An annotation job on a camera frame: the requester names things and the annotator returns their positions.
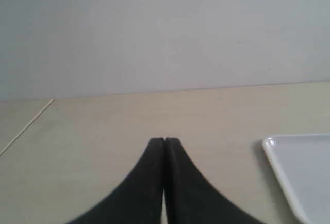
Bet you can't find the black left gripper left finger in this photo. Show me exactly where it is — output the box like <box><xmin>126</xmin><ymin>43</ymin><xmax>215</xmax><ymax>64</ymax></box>
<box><xmin>70</xmin><ymin>138</ymin><xmax>165</xmax><ymax>223</ymax></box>

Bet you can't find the white rectangular plastic tray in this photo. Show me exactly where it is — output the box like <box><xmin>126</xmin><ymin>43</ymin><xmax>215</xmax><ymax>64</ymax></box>
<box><xmin>262</xmin><ymin>134</ymin><xmax>329</xmax><ymax>223</ymax></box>

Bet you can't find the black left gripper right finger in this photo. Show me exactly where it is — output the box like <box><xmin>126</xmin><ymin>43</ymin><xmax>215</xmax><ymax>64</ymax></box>
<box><xmin>164</xmin><ymin>137</ymin><xmax>245</xmax><ymax>224</ymax></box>

